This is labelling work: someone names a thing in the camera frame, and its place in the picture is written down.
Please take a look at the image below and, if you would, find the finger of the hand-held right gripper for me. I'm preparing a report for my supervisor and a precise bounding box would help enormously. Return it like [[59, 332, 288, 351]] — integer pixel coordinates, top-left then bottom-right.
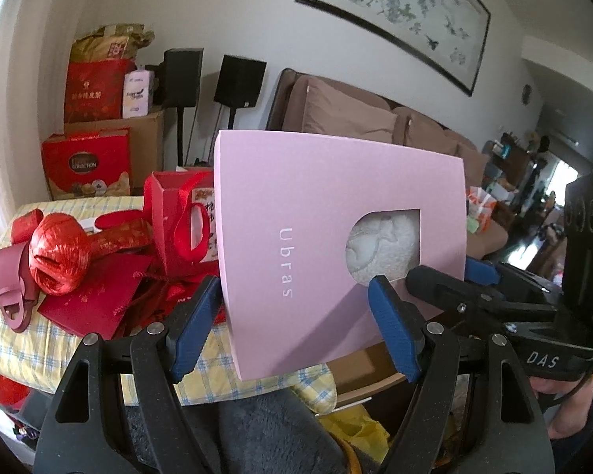
[[406, 265, 557, 329], [465, 257, 565, 303]]

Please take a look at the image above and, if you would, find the yellow checked tablecloth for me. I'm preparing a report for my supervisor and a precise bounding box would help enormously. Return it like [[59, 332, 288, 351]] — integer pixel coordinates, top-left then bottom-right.
[[0, 196, 338, 416]]

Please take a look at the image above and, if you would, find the red twine ball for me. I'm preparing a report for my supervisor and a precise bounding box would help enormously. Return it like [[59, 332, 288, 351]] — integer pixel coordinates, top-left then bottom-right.
[[28, 212, 91, 297]]

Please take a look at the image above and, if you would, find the red tea gift box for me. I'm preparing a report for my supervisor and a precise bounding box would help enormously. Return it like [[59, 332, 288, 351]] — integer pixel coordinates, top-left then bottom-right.
[[63, 59, 137, 124]]

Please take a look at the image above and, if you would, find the black speaker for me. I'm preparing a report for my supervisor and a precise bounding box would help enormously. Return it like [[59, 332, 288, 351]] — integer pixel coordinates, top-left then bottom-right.
[[163, 48, 204, 108], [213, 55, 268, 109]]

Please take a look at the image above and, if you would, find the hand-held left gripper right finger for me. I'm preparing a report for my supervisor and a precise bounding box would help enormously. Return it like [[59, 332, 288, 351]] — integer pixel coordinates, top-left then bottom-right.
[[368, 274, 557, 474]]

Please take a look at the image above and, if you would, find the white purple packet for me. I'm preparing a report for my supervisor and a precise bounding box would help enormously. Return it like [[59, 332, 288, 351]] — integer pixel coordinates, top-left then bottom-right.
[[123, 70, 154, 119]]

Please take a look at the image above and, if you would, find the dark red leather belt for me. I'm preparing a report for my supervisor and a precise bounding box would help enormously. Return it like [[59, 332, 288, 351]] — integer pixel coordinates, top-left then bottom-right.
[[0, 244, 46, 333]]

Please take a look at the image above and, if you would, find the grey fleece cloth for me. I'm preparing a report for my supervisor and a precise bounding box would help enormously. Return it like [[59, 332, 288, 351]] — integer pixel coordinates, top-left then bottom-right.
[[123, 389, 379, 474]]

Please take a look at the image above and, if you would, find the cluttered dark shelf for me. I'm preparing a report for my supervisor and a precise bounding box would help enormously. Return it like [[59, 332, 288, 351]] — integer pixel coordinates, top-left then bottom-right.
[[484, 131, 550, 199]]

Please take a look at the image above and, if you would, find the framed ink painting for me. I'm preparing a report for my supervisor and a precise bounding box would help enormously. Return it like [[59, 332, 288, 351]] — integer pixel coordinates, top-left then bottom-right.
[[295, 0, 492, 98]]

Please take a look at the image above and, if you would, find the gold paper bag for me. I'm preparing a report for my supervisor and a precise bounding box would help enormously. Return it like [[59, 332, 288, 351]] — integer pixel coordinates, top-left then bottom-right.
[[70, 24, 155, 66]]

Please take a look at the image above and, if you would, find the beige sofa cushion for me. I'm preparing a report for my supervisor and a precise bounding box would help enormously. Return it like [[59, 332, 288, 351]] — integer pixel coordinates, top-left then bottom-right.
[[301, 77, 399, 147]]

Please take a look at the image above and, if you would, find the large closed cardboard box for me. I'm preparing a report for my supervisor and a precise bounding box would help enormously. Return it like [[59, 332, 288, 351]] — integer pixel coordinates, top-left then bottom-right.
[[64, 109, 165, 194]]

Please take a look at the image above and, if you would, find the small red ribbon-handled gift bag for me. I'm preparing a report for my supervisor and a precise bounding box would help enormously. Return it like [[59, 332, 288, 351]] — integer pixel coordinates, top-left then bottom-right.
[[143, 168, 224, 278]]

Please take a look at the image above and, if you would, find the red cookie gift box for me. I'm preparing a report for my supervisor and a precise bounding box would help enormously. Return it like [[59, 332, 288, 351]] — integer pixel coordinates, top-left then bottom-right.
[[42, 128, 132, 201]]

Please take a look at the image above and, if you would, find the person's right hand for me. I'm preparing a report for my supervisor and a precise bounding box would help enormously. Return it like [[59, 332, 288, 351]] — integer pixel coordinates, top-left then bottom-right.
[[530, 375, 593, 438]]

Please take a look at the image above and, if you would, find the yellow plastic bag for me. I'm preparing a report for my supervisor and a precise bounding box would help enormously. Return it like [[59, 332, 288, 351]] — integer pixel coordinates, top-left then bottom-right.
[[320, 405, 392, 456]]

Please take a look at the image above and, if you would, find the brown sofa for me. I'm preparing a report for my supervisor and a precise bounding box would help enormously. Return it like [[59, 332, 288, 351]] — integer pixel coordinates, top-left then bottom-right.
[[266, 69, 513, 263]]

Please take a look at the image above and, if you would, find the orange white paper bag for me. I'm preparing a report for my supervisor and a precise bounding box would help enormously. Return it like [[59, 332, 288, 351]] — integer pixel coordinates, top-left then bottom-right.
[[467, 188, 498, 234]]

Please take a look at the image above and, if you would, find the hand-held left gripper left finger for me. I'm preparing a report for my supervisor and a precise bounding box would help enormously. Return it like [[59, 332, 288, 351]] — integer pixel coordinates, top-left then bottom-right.
[[34, 275, 223, 474]]

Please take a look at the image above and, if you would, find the pink cardboard box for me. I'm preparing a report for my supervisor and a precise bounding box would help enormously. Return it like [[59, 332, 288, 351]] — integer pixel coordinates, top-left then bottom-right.
[[213, 130, 468, 381]]

